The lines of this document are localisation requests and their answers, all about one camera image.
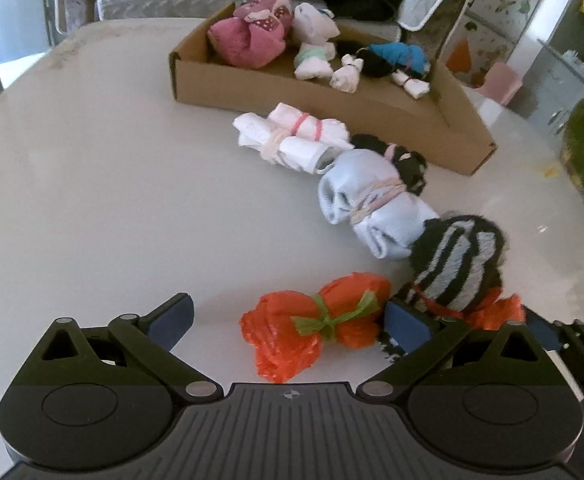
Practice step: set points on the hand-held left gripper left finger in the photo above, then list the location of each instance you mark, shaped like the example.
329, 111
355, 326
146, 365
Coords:
172, 320

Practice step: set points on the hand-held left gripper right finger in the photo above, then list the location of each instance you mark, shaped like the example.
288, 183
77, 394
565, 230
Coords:
407, 327

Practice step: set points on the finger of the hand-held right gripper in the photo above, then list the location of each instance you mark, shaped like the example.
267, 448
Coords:
579, 355

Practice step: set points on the black white striped sock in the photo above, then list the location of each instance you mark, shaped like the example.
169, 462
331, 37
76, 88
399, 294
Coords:
452, 265

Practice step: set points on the light blue sock bundle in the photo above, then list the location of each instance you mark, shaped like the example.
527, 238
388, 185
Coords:
377, 230

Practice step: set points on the orange sock bundle green tie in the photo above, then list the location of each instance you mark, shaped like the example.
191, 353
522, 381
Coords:
282, 320

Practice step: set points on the black sock pink band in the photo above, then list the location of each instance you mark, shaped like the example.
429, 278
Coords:
412, 170

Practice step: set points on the white sock bundle pale band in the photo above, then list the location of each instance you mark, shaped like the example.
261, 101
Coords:
299, 152

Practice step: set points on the white sock bundle pink band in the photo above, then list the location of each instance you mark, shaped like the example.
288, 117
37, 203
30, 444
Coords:
322, 130

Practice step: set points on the white sock roll black band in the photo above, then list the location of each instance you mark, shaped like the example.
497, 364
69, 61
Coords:
414, 87

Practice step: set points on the brown cardboard box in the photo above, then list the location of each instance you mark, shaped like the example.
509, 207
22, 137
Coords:
322, 95

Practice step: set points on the small white sock roll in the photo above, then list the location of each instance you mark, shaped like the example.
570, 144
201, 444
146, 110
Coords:
346, 77

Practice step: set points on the blue black sock bundle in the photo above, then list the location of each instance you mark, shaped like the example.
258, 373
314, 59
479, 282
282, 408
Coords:
397, 52

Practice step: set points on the white sock green trim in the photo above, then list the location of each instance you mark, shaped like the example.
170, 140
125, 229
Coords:
312, 62

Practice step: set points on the pink fuzzy sock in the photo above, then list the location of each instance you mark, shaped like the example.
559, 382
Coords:
242, 40

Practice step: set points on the white sock blue trim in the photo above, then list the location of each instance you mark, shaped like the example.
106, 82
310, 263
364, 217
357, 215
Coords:
312, 25

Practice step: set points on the pink dotted sock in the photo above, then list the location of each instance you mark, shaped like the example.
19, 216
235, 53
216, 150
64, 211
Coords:
267, 5

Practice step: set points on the white desktop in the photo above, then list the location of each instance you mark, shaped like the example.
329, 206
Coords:
97, 185

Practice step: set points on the pink chair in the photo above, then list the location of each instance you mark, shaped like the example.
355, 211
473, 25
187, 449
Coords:
499, 82

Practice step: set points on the grey cabinet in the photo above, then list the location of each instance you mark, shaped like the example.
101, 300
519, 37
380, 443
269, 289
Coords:
547, 80

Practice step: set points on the grey sofa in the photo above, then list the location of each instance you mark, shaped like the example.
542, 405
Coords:
147, 5

